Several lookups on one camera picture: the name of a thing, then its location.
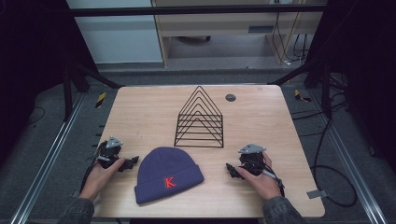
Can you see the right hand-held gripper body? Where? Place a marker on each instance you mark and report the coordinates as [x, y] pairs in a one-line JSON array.
[[252, 158]]

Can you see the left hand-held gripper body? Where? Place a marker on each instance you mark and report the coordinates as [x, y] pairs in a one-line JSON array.
[[108, 153]]

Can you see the purple knit beanie hat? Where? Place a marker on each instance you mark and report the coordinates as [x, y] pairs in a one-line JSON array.
[[166, 174]]

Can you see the person's right hand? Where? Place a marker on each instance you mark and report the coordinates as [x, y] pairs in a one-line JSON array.
[[263, 183]]

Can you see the person's left hand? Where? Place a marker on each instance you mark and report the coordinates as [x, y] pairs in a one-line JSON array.
[[99, 179]]

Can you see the yellow black striped tape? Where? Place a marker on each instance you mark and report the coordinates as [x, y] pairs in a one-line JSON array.
[[301, 96], [100, 100]]

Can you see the grey round table grommet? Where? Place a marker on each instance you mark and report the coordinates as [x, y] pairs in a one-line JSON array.
[[230, 97]]

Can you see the black metal stand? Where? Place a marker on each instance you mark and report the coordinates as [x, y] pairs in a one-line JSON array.
[[323, 84], [70, 90]]

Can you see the white cabinet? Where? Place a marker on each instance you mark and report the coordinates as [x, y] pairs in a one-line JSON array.
[[118, 37]]

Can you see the black curtain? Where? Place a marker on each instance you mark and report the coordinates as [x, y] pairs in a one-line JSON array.
[[31, 62], [364, 68]]

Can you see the light wooden desk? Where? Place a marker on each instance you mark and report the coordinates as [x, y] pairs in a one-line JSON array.
[[218, 23]]

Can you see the aluminium floor rail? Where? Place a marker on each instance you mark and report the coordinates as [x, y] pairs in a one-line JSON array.
[[46, 161], [355, 168]]

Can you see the grey metal bracket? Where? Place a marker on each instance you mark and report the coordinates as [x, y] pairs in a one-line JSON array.
[[317, 194]]

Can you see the black horizontal frame bar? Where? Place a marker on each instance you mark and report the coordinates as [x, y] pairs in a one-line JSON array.
[[186, 10]]

